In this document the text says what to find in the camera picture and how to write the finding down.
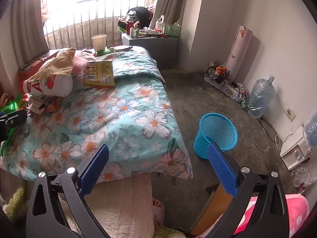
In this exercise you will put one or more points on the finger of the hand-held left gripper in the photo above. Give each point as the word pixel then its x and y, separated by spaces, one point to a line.
pixel 13 121

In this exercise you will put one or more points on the white printed roll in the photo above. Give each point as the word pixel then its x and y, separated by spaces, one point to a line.
pixel 239 52

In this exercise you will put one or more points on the crumpled orange wrapper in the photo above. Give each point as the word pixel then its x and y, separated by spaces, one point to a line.
pixel 220 70

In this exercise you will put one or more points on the flat white packet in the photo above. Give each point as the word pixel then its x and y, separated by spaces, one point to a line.
pixel 120 48

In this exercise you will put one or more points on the blue plastic waste basket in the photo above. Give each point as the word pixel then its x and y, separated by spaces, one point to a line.
pixel 215 135

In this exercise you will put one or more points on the green fluffy mat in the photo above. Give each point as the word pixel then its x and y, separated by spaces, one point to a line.
pixel 168 231
pixel 14 200

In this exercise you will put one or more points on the red cardboard box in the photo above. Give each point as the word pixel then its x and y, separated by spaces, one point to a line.
pixel 29 65

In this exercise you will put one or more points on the grey nightstand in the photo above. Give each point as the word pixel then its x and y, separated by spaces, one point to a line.
pixel 151 52

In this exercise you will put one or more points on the yellow snack packet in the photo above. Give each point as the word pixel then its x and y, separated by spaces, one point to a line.
pixel 99 74

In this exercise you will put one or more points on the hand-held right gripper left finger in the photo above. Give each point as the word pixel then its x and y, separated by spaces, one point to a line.
pixel 95 163

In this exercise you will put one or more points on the black bag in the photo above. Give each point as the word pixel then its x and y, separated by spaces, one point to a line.
pixel 140 14

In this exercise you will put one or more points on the floral light blue blanket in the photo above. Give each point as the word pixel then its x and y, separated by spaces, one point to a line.
pixel 123 109

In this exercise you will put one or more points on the grey curtain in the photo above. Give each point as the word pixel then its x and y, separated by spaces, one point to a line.
pixel 24 24

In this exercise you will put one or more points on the pink packet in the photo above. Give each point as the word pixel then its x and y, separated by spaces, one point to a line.
pixel 79 65

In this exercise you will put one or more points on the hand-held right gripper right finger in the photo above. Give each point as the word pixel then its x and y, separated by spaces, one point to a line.
pixel 221 171

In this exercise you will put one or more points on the small orange packet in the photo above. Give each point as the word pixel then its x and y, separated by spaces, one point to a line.
pixel 53 106

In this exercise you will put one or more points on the shiny green snack packet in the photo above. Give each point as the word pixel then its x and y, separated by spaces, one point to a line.
pixel 102 53

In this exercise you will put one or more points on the green plastic storage basket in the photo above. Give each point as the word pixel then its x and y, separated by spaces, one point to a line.
pixel 172 31

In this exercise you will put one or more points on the white paper cup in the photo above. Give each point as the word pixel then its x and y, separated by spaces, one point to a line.
pixel 99 43

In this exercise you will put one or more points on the white plastic jug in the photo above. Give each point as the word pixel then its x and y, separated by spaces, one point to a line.
pixel 160 23

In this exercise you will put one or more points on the crumpled brown snack bag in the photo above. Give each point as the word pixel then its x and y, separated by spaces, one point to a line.
pixel 58 63

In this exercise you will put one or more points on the beige curtain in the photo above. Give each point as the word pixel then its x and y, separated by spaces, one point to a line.
pixel 171 0

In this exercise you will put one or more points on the red thermos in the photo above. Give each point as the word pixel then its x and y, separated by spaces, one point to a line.
pixel 130 28

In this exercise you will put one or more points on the metal window railing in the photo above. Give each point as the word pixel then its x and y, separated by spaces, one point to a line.
pixel 86 22

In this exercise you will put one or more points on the clear plastic bag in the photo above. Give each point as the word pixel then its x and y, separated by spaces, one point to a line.
pixel 303 176

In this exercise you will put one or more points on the cream fluffy rug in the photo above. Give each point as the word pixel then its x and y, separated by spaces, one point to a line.
pixel 118 203

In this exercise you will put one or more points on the large clear water bottle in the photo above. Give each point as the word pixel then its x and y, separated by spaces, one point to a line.
pixel 312 131
pixel 260 99

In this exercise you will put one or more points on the wall socket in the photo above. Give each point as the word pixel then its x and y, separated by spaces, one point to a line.
pixel 289 114

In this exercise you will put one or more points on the white power strip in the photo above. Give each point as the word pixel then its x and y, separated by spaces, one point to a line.
pixel 227 90

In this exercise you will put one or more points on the white printed plastic bag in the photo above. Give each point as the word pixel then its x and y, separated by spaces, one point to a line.
pixel 59 86

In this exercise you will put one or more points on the white appliance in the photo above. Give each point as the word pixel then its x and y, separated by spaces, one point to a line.
pixel 294 151

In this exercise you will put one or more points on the wooden board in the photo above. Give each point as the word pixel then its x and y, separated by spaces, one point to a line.
pixel 213 210

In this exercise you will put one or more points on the pink slipper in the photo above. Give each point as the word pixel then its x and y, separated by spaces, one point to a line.
pixel 158 215

